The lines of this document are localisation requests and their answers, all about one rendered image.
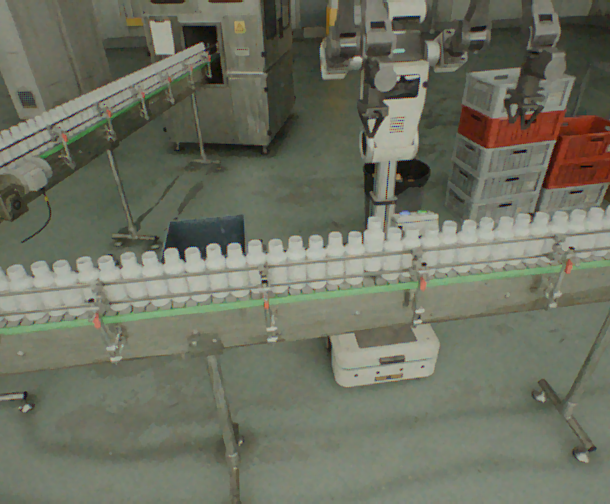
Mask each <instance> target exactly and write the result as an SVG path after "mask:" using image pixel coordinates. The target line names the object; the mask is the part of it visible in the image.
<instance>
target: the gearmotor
mask: <svg viewBox="0 0 610 504"><path fill-rule="evenodd" d="M51 177H52V169H51V167H50V165H49V164H48V163H47V162H46V161H45V160H43V159H41V158H39V157H32V158H30V159H28V160H26V161H24V162H22V163H19V164H18V165H16V166H14V167H12V168H10V169H9V170H8V171H6V172H4V173H2V174H1V175H0V224H1V220H7V221H11V222H13V221H14V220H16V219H17V218H18V217H20V216H21V215H23V214H24V213H26V212H27V211H29V209H28V206H27V204H26V202H25V199H24V197H23V196H25V195H26V194H28V193H29V192H31V191H37V190H39V189H40V191H42V192H43V194H44V198H45V200H46V202H47V205H48V208H49V218H48V221H47V222H46V224H45V225H44V226H43V227H42V228H41V229H40V230H39V231H37V232H36V233H35V234H33V235H32V236H30V237H28V238H27V239H25V240H23V241H21V243H23V242H25V241H27V240H29V239H30V238H32V237H33V236H35V235H36V234H38V233H39V232H40V231H42V230H43V229H44V228H45V227H46V226H47V224H48V223H49V221H50V219H51V208H50V205H49V202H48V198H47V196H46V194H45V191H44V190H45V188H44V187H43V186H45V185H46V184H48V180H49V179H50V178H51Z"/></svg>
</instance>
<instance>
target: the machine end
mask: <svg viewBox="0 0 610 504"><path fill-rule="evenodd" d="M138 2H139V6H140V11H141V16H142V21H143V25H144V30H145V35H146V39H147V44H148V49H149V51H147V56H148V57H150V58H151V63H152V64H156V63H157V62H159V61H162V60H164V59H165V58H169V57H172V55H155V50H154V45H153V40H152V35H151V30H150V25H149V20H148V19H170V20H171V26H172V32H173V37H174V43H175V49H176V54H177V53H180V52H183V51H184V50H186V49H188V48H190V47H193V46H195V45H198V44H200V43H203V44H205V46H206V45H207V44H208V43H212V42H215V40H217V38H218V41H219V49H220V57H221V65H222V73H221V74H220V75H218V76H217V77H215V78H214V79H212V80H211V81H209V82H208V83H207V84H205V85H204V86H202V87H201V88H200V90H199V91H198V92H197V93H195V95H196V101H197V107H198V113H199V119H200V125H201V131H202V137H203V143H217V144H241V145H262V146H263V150H261V151H260V154H262V155H267V154H269V153H270V151H269V150H266V145H267V146H269V144H270V143H271V141H272V140H273V138H274V137H275V135H280V134H282V131H279V129H280V128H281V126H282V125H283V123H284V122H285V120H286V119H290V118H292V117H293V116H292V115H289V114H290V113H291V111H292V110H293V108H294V106H295V100H296V95H295V94H294V68H293V64H294V63H295V59H293V53H294V52H295V51H296V50H297V48H296V47H292V46H293V42H292V35H294V31H292V16H291V0H138ZM219 49H218V50H219ZM162 115H163V119H164V124H165V127H164V128H163V130H164V132H166V134H167V138H168V139H169V142H176V143H177V147H175V148H174V151H182V150H184V147H183V146H180V145H179V143H180V142H188V143H199V140H198V134H197V129H196V123H195V117H194V111H193V105H192V99H191V94H190V95H189V96H187V97H186V98H184V99H183V100H181V101H180V102H178V103H177V104H175V105H174V106H172V107H171V108H169V109H168V110H166V111H165V112H163V113H162Z"/></svg>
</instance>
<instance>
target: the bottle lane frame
mask: <svg viewBox="0 0 610 504"><path fill-rule="evenodd" d="M592 260H593V259H592ZM579 264H580V266H579V267H576V266H574V265H573V266H572V268H571V271H570V273H569V274H566V273H565V275H564V278H563V280H562V283H561V285H560V288H559V291H560V292H561V297H560V298H558V300H557V307H556V308H559V307H567V306H575V305H583V304H591V303H599V302H607V301H610V260H605V259H604V258H603V260H601V261H594V260H593V261H592V262H583V261H582V262H581V263H579ZM548 265H549V264H548ZM537 266H538V265H537ZM561 266H562V264H560V265H557V266H550V265H549V266H548V267H539V266H538V267H537V268H530V269H529V268H527V267H526V269H521V270H517V269H516V268H515V267H514V268H515V270H512V271H506V270H504V269H503V270H504V271H503V272H494V271H493V270H492V273H486V274H483V273H482V272H481V271H480V272H481V274H477V275H471V274H470V273H469V275H468V276H459V275H458V274H457V275H458V276H457V277H451V278H449V277H448V276H447V275H446V278H442V279H437V278H436V277H435V276H434V279H433V280H430V284H426V287H425V290H424V291H423V292H422V298H421V304H420V306H421V307H422V308H423V309H424V312H423V314H422V316H421V319H422V323H421V324H430V323H438V322H446V321H454V320H462V319H470V318H478V317H486V316H494V315H502V314H510V313H518V312H526V311H534V310H543V309H545V308H546V306H545V303H546V302H547V301H548V299H547V298H546V294H544V292H545V289H546V286H550V283H548V281H549V278H550V276H551V275H556V277H555V280H554V283H552V286H553V287H554V284H555V282H556V279H557V277H558V274H559V272H560V269H561ZM410 280H411V279H410ZM398 281H399V280H398ZM386 283H387V284H386V285H380V286H377V285H376V283H374V284H375V286H371V287H365V286H364V285H363V284H362V288H352V286H350V289H344V290H340V288H339V287H338V290H335V291H328V290H327V288H325V292H318V293H316V292H315V290H313V293H309V294H303V293H302V291H301V292H300V295H290V293H288V296H282V297H278V296H277V294H275V297H273V298H269V304H270V308H273V307H276V315H275V316H274V318H277V326H276V327H277V330H275V336H276V337H277V339H278V340H277V341H276V342H284V341H292V340H300V339H308V338H316V337H325V336H333V335H341V334H349V333H357V332H365V331H373V330H381V329H389V328H397V327H405V326H411V325H412V322H411V319H412V318H413V309H412V308H413V302H415V300H416V299H414V295H415V291H417V287H418V281H415V282H413V281H412V280H411V282H406V283H401V282H400V281H399V283H397V284H389V283H388V282H386ZM77 317H78V316H77ZM77 317H76V319H75V320H70V321H64V320H63V319H64V317H63V319H62V320H61V321H60V322H52V323H50V322H49V320H50V319H49V320H48V322H47V323H43V324H35V322H34V323H33V324H32V325H25V326H21V323H20V324H19V325H18V326H17V327H8V328H7V327H6V325H7V324H6V325H5V327H4V328H0V377H2V376H10V375H18V374H26V373H34V372H42V371H50V370H58V369H66V368H74V367H82V366H90V365H99V364H107V363H112V362H111V356H110V354H109V353H108V352H107V346H106V344H105V342H104V339H103V337H102V334H101V332H100V329H99V328H97V327H96V326H95V324H94V322H92V323H90V322H88V320H89V318H87V319H79V320H78V319H77ZM102 319H103V322H104V324H105V327H106V329H107V332H108V334H109V337H110V339H111V342H112V343H115V339H116V336H117V334H116V332H115V330H114V327H113V326H117V325H120V327H121V330H122V333H120V336H124V338H125V341H126V344H124V347H123V350H122V354H121V355H122V356H123V360H122V361H121V362H123V361H131V360H139V359H147V358H155V357H163V356H171V355H179V354H187V353H190V350H189V346H188V342H187V341H188V339H189V338H190V337H191V336H197V335H203V334H212V333H215V334H217V335H219V336H220V338H221V343H222V348H223V349H228V348H236V347H244V346H252V345H260V344H268V339H267V330H266V320H265V311H264V301H263V297H262V299H256V300H252V298H251V297H250V300H247V301H239V299H238V298H237V301H236V302H229V303H226V300H225V299H224V303H220V304H213V301H211V304H210V305H203V306H200V303H199V302H198V305H197V306H194V307H187V306H186V304H185V306H184V307H183V308H176V309H174V308H173V305H172V307H171V309H167V310H160V307H158V310H157V311H149V312H147V311H146V308H145V310H144V312H141V313H133V310H132V311H131V312H130V314H123V315H119V311H118V313H117V315H114V316H105V313H104V315H103V316H102ZM120 336H119V337H120Z"/></svg>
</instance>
